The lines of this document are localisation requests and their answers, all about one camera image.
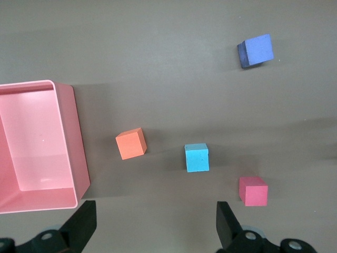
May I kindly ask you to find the red foam block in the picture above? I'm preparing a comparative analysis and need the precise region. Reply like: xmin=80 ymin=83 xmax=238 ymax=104
xmin=239 ymin=176 xmax=269 ymax=207

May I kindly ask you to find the pink plastic bin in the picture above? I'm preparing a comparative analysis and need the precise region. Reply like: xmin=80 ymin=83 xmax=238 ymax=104
xmin=0 ymin=80 xmax=91 ymax=214

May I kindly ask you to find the brown table cloth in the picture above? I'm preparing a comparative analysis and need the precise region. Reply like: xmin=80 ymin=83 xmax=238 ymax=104
xmin=0 ymin=0 xmax=337 ymax=253

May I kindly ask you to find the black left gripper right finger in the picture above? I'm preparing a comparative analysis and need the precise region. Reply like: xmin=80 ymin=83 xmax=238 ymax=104
xmin=215 ymin=201 xmax=321 ymax=253

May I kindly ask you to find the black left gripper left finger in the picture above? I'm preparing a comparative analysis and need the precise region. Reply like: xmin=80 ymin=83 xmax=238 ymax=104
xmin=0 ymin=200 xmax=97 ymax=253

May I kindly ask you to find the orange foam block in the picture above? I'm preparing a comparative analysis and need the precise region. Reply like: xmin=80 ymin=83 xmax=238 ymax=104
xmin=115 ymin=127 xmax=147 ymax=160

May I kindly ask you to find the light blue foam block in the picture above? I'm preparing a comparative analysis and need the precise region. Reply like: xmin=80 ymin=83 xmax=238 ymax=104
xmin=184 ymin=143 xmax=211 ymax=173

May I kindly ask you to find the purple foam block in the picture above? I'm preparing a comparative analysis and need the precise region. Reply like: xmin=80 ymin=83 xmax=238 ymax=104
xmin=236 ymin=33 xmax=274 ymax=70

